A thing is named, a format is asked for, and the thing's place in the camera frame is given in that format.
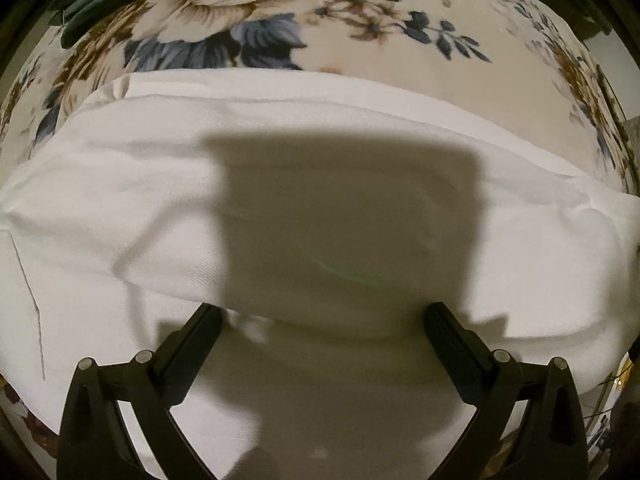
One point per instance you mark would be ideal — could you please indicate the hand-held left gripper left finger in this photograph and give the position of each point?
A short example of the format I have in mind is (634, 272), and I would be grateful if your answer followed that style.
(196, 340)

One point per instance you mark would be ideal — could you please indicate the floral printed blanket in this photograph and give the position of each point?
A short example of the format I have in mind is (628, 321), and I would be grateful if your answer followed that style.
(350, 35)

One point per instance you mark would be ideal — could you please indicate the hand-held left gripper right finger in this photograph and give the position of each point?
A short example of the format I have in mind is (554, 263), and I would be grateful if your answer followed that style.
(445, 342)

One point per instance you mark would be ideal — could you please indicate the white pants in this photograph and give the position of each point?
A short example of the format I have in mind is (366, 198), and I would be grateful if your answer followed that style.
(310, 200)

